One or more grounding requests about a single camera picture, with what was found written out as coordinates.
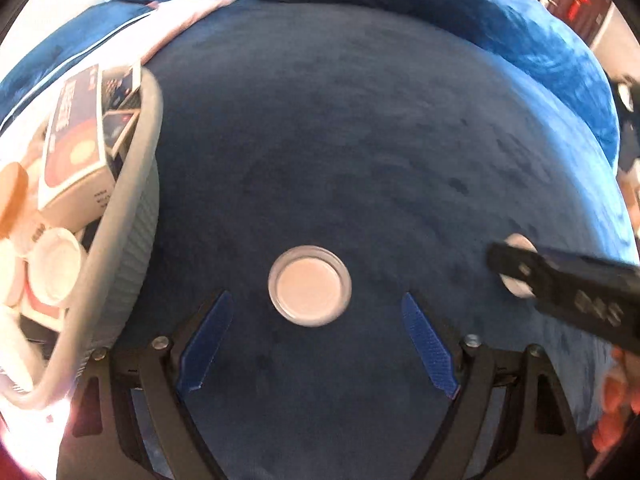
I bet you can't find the round clear jar pink lid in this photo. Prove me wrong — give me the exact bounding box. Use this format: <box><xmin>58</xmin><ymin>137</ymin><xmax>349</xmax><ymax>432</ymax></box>
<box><xmin>267</xmin><ymin>245</ymin><xmax>352</xmax><ymax>327</ymax></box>

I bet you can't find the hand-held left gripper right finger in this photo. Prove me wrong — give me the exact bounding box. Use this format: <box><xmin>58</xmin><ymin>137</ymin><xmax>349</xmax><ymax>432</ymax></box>
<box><xmin>400</xmin><ymin>292</ymin><xmax>588</xmax><ymax>480</ymax></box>

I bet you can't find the orange round cap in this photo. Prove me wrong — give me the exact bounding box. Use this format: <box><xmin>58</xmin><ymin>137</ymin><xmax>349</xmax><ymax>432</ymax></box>
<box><xmin>0</xmin><ymin>162</ymin><xmax>31</xmax><ymax>238</ymax></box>

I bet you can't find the bright blue plush blanket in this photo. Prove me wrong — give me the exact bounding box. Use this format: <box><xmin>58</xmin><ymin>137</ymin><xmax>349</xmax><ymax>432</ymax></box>
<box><xmin>95</xmin><ymin>0</ymin><xmax>622</xmax><ymax>161</ymax></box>

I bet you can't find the brown door red decoration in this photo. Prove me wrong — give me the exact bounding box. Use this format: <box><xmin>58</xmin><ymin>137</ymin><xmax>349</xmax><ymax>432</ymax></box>
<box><xmin>531</xmin><ymin>0</ymin><xmax>617</xmax><ymax>52</ymax></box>

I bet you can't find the dark blurred object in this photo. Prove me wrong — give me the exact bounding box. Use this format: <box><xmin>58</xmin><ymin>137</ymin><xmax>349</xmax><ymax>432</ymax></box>
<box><xmin>606</xmin><ymin>74</ymin><xmax>640</xmax><ymax>177</ymax></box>

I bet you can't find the blue pillow white piping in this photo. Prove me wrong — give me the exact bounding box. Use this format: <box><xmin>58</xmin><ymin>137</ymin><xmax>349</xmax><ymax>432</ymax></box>
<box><xmin>0</xmin><ymin>0</ymin><xmax>157</xmax><ymax>133</ymax></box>

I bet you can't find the person's right hand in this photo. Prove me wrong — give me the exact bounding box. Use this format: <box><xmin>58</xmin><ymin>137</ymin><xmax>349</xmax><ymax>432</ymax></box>
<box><xmin>591</xmin><ymin>347</ymin><xmax>640</xmax><ymax>453</ymax></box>

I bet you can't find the pink cloth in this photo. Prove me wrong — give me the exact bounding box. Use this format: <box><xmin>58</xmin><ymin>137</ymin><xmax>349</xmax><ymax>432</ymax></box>
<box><xmin>114</xmin><ymin>0</ymin><xmax>242</xmax><ymax>72</ymax></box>

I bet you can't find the red and white carton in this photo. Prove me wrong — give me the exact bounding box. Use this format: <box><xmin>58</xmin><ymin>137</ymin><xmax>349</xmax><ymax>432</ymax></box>
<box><xmin>36</xmin><ymin>64</ymin><xmax>123</xmax><ymax>228</ymax></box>

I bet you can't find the white tube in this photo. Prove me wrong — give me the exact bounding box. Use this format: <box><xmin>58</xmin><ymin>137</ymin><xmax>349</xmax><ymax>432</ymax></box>
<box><xmin>0</xmin><ymin>305</ymin><xmax>47</xmax><ymax>394</ymax></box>

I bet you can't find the small round pink jar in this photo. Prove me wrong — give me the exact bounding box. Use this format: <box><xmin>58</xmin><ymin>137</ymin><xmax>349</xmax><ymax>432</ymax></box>
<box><xmin>500</xmin><ymin>232</ymin><xmax>540</xmax><ymax>301</ymax></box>

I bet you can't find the grey ribbed storage basket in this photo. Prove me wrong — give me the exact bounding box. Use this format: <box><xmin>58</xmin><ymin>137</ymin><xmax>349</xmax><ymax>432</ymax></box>
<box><xmin>0</xmin><ymin>62</ymin><xmax>166</xmax><ymax>411</ymax></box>

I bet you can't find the small dark printed card box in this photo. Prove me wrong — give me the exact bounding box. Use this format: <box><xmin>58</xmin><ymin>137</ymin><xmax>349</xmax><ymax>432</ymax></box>
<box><xmin>102</xmin><ymin>109</ymin><xmax>141</xmax><ymax>157</ymax></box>
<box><xmin>101</xmin><ymin>65</ymin><xmax>144</xmax><ymax>111</ymax></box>

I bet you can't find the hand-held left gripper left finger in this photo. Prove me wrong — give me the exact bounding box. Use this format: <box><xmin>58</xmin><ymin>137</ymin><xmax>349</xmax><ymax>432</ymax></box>
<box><xmin>57</xmin><ymin>290</ymin><xmax>236</xmax><ymax>480</ymax></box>

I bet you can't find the dark blue velvet bedspread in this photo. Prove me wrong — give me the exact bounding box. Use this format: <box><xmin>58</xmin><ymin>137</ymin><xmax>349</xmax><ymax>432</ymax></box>
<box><xmin>107</xmin><ymin>0</ymin><xmax>640</xmax><ymax>480</ymax></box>

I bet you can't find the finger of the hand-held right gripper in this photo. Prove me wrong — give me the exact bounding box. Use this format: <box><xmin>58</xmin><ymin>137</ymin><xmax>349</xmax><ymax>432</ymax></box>
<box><xmin>487</xmin><ymin>241</ymin><xmax>640</xmax><ymax>357</ymax></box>

